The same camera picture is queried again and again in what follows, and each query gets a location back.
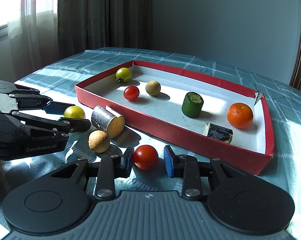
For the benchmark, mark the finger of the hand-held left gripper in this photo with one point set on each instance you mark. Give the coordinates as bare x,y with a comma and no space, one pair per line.
58,108
78,125

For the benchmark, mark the sheer white curtain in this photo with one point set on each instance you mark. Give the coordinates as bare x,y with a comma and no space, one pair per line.
38,17

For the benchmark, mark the large green tomato with stem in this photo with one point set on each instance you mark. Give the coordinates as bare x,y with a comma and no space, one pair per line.
123,74

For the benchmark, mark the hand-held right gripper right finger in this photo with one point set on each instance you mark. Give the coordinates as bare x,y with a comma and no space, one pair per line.
169,162

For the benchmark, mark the small green tomato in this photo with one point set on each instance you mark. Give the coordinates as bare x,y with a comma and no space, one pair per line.
74,111

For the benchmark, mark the orange mandarin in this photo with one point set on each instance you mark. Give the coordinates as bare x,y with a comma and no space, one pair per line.
240,115

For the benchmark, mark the green cucumber piece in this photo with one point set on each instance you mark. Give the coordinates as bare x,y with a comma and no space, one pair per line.
191,106

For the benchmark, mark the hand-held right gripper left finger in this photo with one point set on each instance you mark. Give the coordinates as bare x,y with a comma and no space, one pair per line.
128,163

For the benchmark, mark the dark grey curtain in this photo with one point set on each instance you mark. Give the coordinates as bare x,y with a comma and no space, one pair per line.
103,12

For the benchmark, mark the red cherry tomato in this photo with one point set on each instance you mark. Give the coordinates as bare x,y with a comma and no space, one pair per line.
131,93
145,157

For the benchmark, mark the red cardboard box lid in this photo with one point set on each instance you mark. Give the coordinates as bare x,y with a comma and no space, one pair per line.
165,127

